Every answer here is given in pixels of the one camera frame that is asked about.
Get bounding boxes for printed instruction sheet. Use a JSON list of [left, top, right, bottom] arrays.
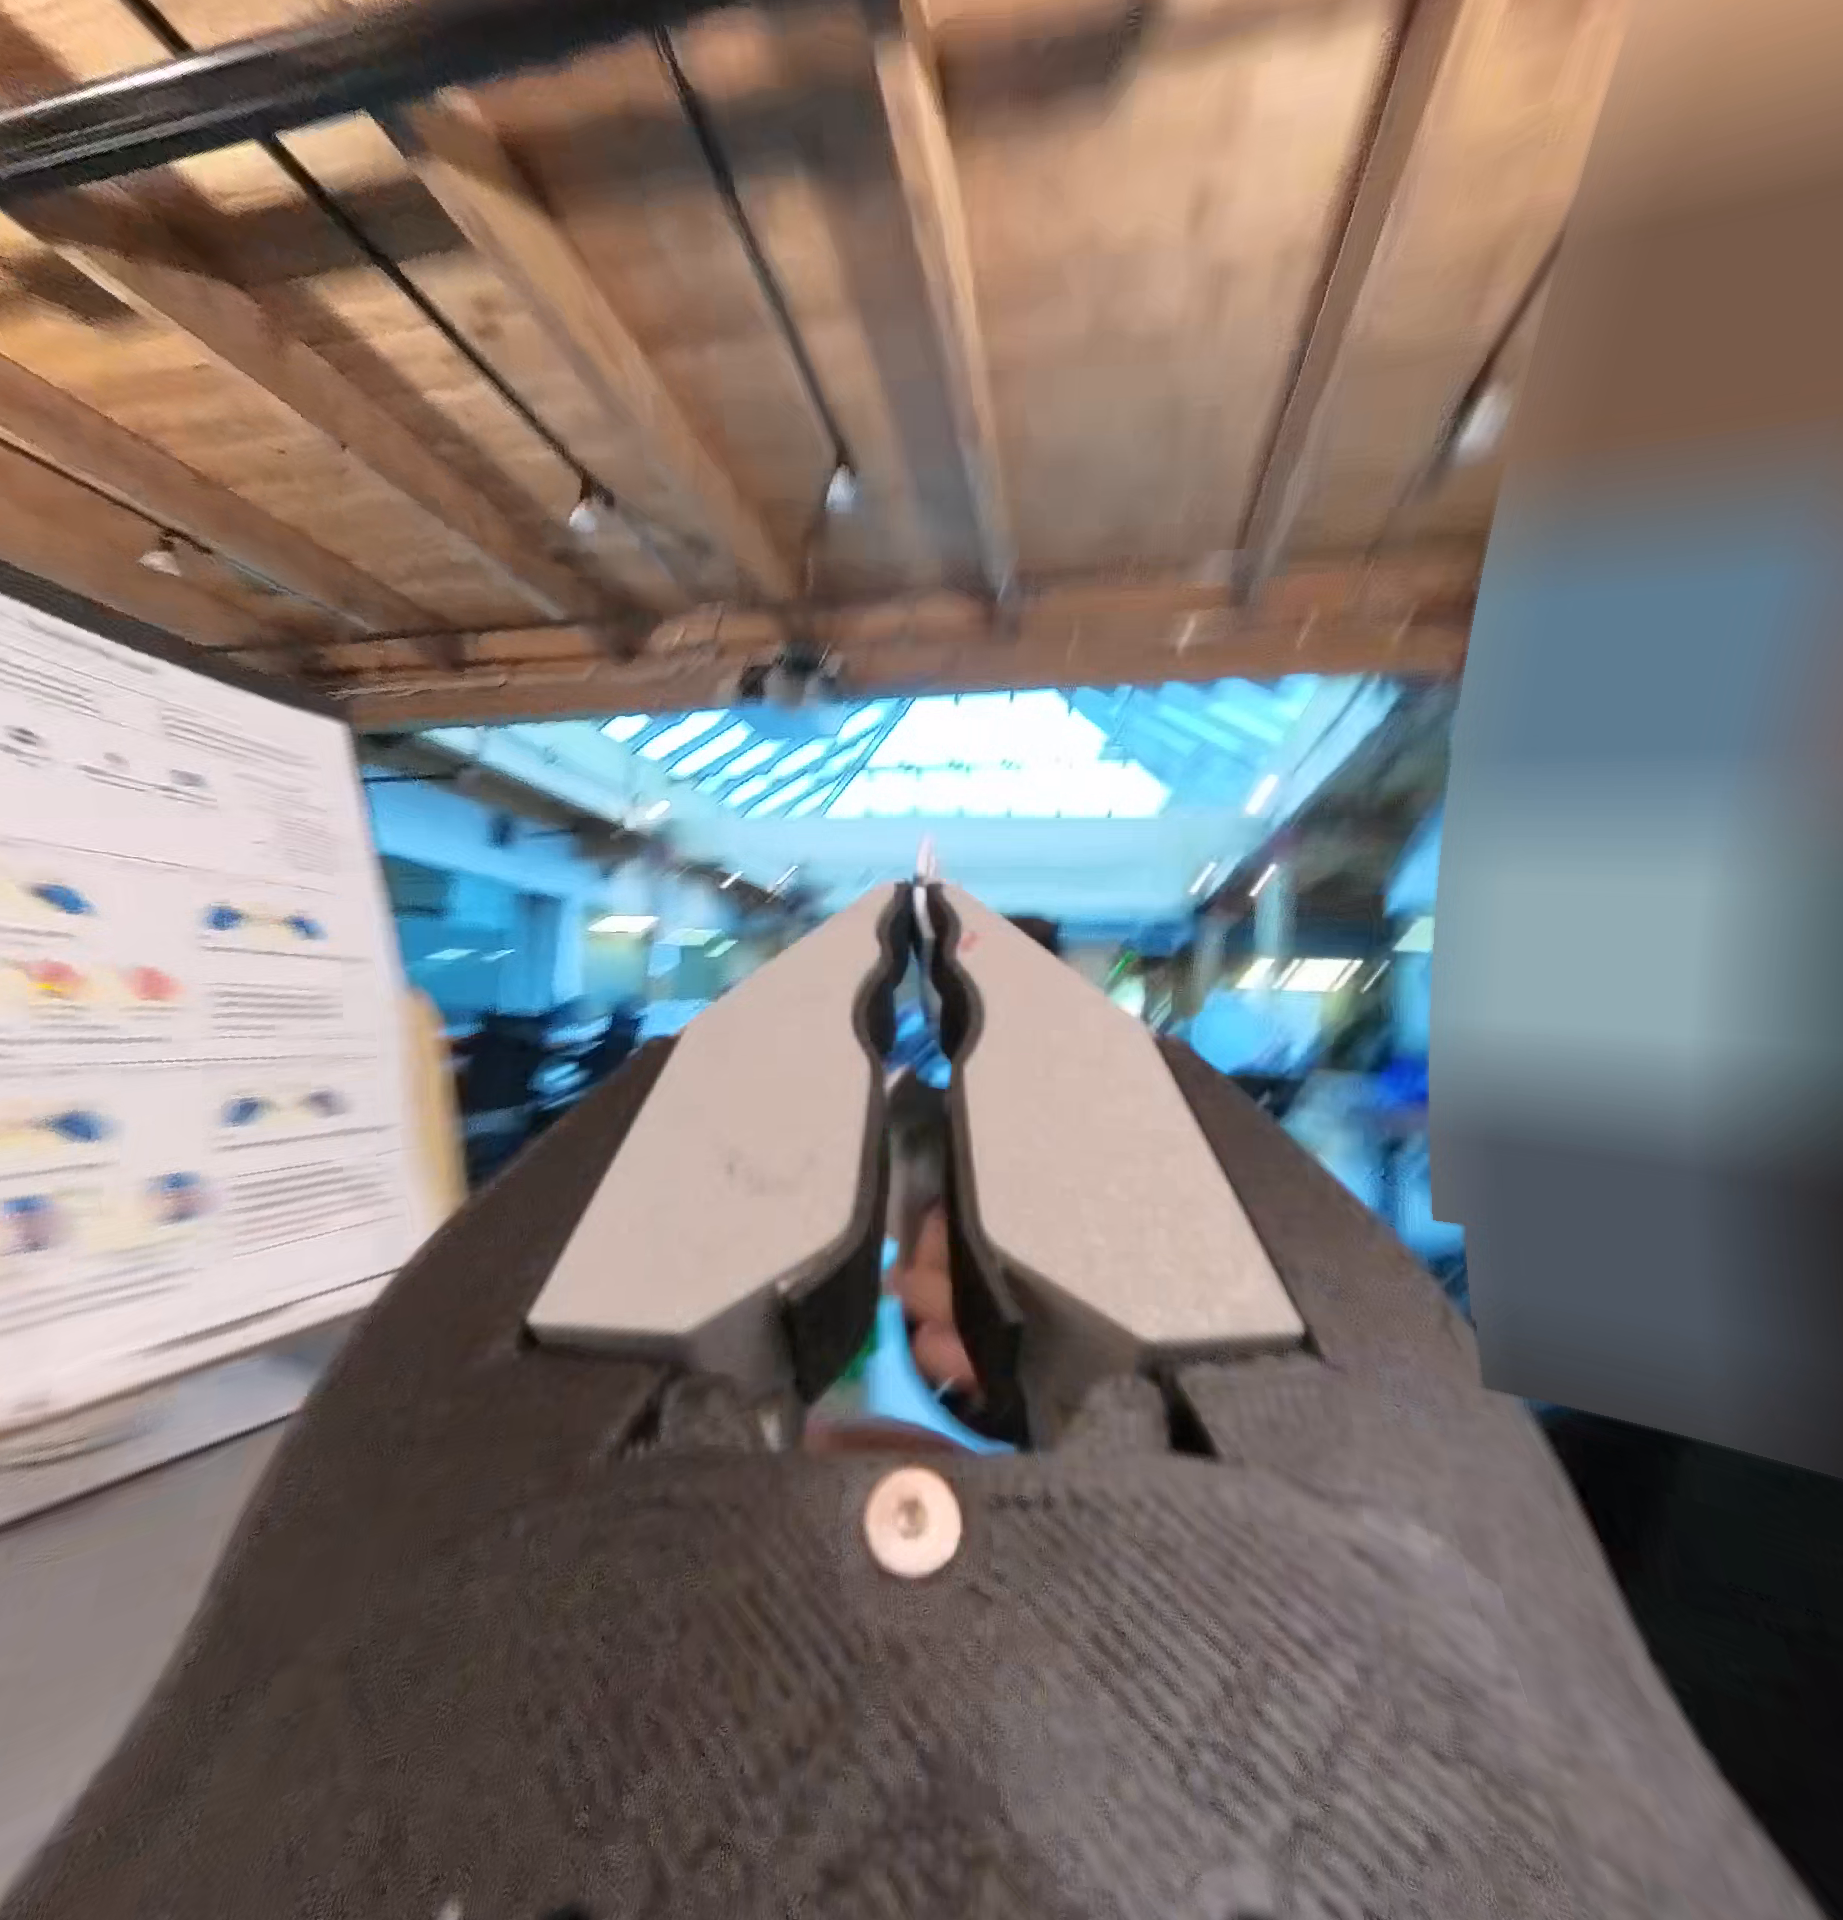
[[0, 575, 461, 1481]]

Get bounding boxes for teal white puzzle piece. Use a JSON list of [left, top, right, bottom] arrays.
[[914, 832, 965, 977]]

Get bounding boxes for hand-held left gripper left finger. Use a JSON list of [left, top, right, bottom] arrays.
[[526, 878, 924, 1453]]

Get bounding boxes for white sheet stand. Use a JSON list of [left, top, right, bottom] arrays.
[[0, 1320, 353, 1543]]

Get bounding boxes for black ceiling pipe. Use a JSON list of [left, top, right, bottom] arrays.
[[0, 0, 819, 203]]

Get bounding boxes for wooden clipboard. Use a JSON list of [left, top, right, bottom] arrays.
[[401, 988, 471, 1208]]

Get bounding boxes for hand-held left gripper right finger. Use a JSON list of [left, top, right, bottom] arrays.
[[916, 882, 1309, 1453]]

